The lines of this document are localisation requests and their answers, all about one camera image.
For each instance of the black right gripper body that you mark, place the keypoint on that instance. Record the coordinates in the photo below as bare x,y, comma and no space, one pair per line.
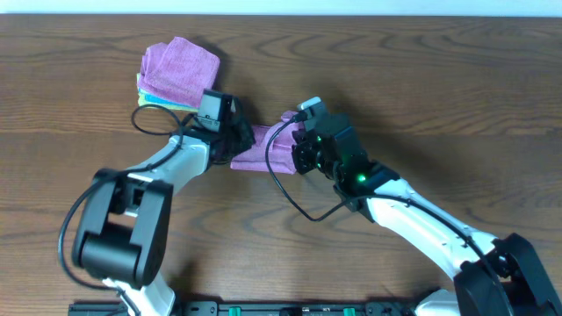
307,160

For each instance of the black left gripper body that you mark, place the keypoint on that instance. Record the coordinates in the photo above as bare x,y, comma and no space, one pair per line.
239,136

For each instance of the purple microfiber cloth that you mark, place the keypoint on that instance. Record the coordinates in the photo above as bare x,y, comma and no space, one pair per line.
280,150

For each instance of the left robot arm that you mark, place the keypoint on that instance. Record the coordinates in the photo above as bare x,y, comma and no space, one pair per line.
122,233

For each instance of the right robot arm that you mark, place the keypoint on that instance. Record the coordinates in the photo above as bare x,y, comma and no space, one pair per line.
491,276

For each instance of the folded purple cloth on stack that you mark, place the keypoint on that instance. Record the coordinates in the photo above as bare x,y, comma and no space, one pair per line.
179,71

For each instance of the folded blue cloth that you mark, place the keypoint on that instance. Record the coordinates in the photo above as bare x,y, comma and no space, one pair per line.
146,98

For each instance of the folded yellow-green cloth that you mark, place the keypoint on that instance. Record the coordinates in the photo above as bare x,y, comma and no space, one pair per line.
171,96

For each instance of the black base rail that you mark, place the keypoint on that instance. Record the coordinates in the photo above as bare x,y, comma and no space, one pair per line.
211,308

